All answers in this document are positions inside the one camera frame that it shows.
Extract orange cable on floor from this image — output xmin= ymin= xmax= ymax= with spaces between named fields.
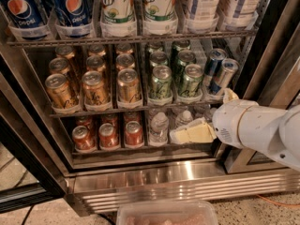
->
xmin=256 ymin=194 xmax=300 ymax=209

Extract gold can rear right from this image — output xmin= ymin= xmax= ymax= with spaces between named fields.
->
xmin=115 ymin=43 xmax=134 ymax=54

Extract black cable on floor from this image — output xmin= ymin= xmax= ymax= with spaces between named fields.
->
xmin=20 ymin=204 xmax=36 ymax=225

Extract orange can front right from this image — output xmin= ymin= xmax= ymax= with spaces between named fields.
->
xmin=125 ymin=121 xmax=143 ymax=146

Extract orange can front left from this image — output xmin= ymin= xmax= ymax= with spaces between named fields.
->
xmin=72 ymin=126 xmax=96 ymax=152

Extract pepsi bottle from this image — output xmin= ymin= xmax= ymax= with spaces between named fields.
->
xmin=53 ymin=0 xmax=93 ymax=38
xmin=0 ymin=0 xmax=48 ymax=29

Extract orange can front middle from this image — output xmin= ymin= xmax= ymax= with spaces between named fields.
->
xmin=98 ymin=123 xmax=119 ymax=149

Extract open fridge door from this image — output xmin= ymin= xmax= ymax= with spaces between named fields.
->
xmin=0 ymin=58 xmax=67 ymax=213

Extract blue silver can front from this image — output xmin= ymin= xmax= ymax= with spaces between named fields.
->
xmin=209 ymin=58 xmax=239 ymax=96

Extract water bottle front left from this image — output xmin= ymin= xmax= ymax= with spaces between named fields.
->
xmin=149 ymin=112 xmax=169 ymax=146

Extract white labelled bottle right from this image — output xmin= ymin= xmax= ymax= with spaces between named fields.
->
xmin=217 ymin=0 xmax=260 ymax=31

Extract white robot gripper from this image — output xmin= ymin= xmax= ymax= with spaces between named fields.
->
xmin=170 ymin=88 xmax=287 ymax=149

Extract green can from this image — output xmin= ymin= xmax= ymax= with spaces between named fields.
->
xmin=173 ymin=50 xmax=196 ymax=85
xmin=178 ymin=64 xmax=203 ymax=98
xmin=149 ymin=51 xmax=169 ymax=69
xmin=149 ymin=66 xmax=172 ymax=99
xmin=146 ymin=41 xmax=164 ymax=54
xmin=171 ymin=40 xmax=190 ymax=59

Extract orange can rear right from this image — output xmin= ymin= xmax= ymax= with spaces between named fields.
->
xmin=124 ymin=112 xmax=141 ymax=124

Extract orange can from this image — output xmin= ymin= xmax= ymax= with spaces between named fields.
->
xmin=124 ymin=112 xmax=141 ymax=124
xmin=125 ymin=121 xmax=143 ymax=146
xmin=72 ymin=126 xmax=96 ymax=152
xmin=76 ymin=116 xmax=95 ymax=130
xmin=98 ymin=123 xmax=119 ymax=149
xmin=101 ymin=113 xmax=118 ymax=128

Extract water bottle front middle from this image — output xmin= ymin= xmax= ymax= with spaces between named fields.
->
xmin=175 ymin=110 xmax=193 ymax=128

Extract stainless steel fridge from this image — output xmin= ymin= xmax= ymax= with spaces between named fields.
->
xmin=0 ymin=0 xmax=299 ymax=216

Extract white labelled bottle left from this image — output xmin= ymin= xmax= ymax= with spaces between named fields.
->
xmin=185 ymin=0 xmax=219 ymax=34

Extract gold can rear middle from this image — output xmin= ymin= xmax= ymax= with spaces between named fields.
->
xmin=88 ymin=44 xmax=107 ymax=57

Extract white labelled bottle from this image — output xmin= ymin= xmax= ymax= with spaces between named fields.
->
xmin=217 ymin=0 xmax=260 ymax=31
xmin=185 ymin=0 xmax=219 ymax=34

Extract gold can front left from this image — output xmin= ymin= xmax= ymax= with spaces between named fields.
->
xmin=45 ymin=73 xmax=79 ymax=109

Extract orange can rear middle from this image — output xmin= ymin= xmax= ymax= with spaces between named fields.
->
xmin=101 ymin=113 xmax=118 ymax=128

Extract blue silver can rear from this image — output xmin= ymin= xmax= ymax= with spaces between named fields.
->
xmin=202 ymin=48 xmax=227 ymax=87

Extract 7UP bottle left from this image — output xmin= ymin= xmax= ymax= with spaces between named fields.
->
xmin=100 ymin=0 xmax=137 ymax=38

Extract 7up bottle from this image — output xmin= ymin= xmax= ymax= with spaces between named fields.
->
xmin=143 ymin=0 xmax=175 ymax=35
xmin=100 ymin=0 xmax=137 ymax=38

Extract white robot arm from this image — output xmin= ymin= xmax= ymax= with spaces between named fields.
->
xmin=170 ymin=88 xmax=300 ymax=171

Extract blue silver can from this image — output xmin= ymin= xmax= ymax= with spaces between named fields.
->
xmin=202 ymin=48 xmax=227 ymax=87
xmin=209 ymin=58 xmax=239 ymax=96

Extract gold can front right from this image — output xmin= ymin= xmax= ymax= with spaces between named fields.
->
xmin=117 ymin=68 xmax=141 ymax=103

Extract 7UP bottle right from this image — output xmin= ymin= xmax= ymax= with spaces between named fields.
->
xmin=143 ymin=0 xmax=175 ymax=35

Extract clear plastic food container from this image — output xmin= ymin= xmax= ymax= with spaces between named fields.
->
xmin=116 ymin=201 xmax=218 ymax=225

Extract Pepsi bottle left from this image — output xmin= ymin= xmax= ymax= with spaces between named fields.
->
xmin=0 ymin=0 xmax=48 ymax=29

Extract gold can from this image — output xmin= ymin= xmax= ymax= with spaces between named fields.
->
xmin=117 ymin=68 xmax=141 ymax=103
xmin=55 ymin=45 xmax=76 ymax=67
xmin=88 ymin=44 xmax=107 ymax=57
xmin=49 ymin=57 xmax=80 ymax=93
xmin=115 ymin=53 xmax=135 ymax=71
xmin=82 ymin=70 xmax=109 ymax=105
xmin=115 ymin=43 xmax=134 ymax=54
xmin=45 ymin=73 xmax=79 ymax=109
xmin=86 ymin=55 xmax=106 ymax=78

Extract Pepsi bottle right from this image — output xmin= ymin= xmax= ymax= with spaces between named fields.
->
xmin=53 ymin=0 xmax=93 ymax=38

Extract orange can rear left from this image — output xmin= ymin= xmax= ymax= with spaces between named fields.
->
xmin=76 ymin=116 xmax=95 ymax=130

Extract gold can rear left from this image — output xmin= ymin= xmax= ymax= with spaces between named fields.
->
xmin=55 ymin=45 xmax=76 ymax=67

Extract gold can front middle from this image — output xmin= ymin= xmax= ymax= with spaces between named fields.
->
xmin=82 ymin=70 xmax=109 ymax=105

